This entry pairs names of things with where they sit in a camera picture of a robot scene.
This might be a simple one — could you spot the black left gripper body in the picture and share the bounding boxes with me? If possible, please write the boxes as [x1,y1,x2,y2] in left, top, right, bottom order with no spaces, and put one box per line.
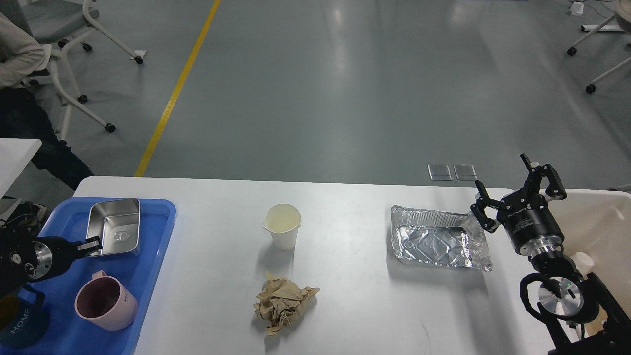
[33,237,79,282]

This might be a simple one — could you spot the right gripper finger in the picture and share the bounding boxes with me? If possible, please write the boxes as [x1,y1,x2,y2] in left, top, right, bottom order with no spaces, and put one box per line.
[520,154,567,205]
[470,180,506,233]

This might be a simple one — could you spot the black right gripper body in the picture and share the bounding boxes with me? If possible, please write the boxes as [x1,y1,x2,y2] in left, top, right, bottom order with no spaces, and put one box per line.
[498,192,565,255]

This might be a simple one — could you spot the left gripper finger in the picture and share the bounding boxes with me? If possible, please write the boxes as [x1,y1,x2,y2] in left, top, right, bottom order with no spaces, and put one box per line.
[74,236,103,258]

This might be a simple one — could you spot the stainless steel rectangular container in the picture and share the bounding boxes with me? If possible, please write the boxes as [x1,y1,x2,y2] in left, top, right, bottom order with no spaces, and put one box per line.
[86,198,140,258]

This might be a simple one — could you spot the aluminium foil tray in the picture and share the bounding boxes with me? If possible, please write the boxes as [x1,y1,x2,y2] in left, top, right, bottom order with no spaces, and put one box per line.
[390,205,493,272]

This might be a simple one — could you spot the pink ceramic mug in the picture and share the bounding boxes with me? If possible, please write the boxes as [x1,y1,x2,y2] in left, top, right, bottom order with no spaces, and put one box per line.
[74,270,138,332]

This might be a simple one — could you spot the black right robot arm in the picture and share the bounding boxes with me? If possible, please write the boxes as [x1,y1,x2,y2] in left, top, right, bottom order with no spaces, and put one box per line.
[470,154,631,355]

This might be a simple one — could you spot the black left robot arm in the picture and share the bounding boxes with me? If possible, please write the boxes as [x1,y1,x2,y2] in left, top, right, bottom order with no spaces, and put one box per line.
[1,213,103,297]

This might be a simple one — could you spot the right floor socket plate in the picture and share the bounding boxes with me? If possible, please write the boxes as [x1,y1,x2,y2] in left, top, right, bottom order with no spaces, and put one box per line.
[453,164,478,180]

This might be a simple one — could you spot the floor socket plate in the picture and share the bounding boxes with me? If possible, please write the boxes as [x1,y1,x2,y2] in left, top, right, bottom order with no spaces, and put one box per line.
[427,164,453,181]
[453,164,478,180]

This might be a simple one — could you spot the white plastic bin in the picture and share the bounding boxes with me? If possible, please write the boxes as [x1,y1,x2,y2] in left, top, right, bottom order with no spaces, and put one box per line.
[548,189,631,315]

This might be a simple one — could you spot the left floor socket plate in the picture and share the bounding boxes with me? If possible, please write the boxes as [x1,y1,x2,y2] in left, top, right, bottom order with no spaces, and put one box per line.
[427,164,453,181]

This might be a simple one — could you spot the white paper cup in bin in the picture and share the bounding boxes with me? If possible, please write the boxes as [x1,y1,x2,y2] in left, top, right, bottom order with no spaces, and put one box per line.
[571,252,595,275]

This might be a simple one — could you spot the dark blue HOME mug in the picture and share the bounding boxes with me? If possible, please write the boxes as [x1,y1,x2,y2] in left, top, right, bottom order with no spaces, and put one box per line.
[0,284,50,349]

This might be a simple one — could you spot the blue plastic tray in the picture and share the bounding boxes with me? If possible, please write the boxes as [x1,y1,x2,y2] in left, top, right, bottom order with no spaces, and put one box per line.
[0,199,176,355]

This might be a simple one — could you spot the small white side table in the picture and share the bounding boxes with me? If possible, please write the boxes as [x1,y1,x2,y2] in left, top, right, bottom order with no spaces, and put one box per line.
[0,138,41,196]

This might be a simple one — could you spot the white chair legs right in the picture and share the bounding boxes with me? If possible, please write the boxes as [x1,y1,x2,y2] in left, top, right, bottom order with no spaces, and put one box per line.
[567,0,631,94]

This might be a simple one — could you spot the seated person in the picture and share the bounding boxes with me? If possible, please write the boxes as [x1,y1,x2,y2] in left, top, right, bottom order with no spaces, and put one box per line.
[0,14,93,190]

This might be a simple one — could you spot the crumpled brown paper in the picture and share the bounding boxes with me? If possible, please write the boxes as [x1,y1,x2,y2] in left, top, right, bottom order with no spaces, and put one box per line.
[254,271,320,337]

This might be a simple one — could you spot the grey office chair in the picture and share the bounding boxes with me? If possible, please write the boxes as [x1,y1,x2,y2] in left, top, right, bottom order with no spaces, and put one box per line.
[1,0,147,142]

